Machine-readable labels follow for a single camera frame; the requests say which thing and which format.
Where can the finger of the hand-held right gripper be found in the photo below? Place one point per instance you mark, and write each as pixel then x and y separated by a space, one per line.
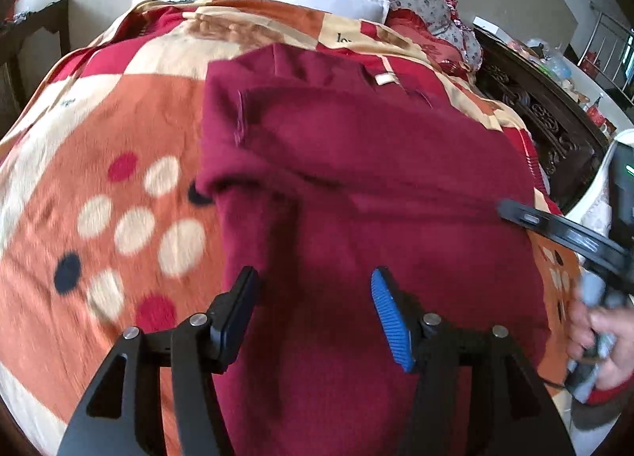
pixel 569 235

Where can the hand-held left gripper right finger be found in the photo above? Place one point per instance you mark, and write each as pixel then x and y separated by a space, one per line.
pixel 391 319

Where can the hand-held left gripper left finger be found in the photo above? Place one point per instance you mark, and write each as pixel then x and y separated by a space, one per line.
pixel 237 322

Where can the maroon fleece garment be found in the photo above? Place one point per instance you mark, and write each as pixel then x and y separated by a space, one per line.
pixel 371 188

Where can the person's right forearm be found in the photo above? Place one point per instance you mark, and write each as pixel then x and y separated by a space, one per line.
pixel 609 409

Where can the person's right hand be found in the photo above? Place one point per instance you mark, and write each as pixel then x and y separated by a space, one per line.
pixel 621 337

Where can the carved dark wooden headboard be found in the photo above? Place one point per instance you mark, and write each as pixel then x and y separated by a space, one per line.
pixel 545 124

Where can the clear plastic bottle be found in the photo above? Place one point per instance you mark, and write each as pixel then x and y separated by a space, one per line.
pixel 557 64

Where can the metal rack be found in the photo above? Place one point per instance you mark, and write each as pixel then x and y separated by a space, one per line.
pixel 607 49

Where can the white box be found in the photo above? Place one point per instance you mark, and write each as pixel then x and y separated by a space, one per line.
pixel 486 26

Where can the orange dotted fleece blanket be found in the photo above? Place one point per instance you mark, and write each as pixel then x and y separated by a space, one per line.
pixel 99 139

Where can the red cushion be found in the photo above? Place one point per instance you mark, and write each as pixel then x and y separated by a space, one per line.
pixel 426 34

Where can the white pillow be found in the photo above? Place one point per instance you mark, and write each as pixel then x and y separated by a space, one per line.
pixel 332 0

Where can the dark wooden side cabinet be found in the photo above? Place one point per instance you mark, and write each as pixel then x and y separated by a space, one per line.
pixel 29 39

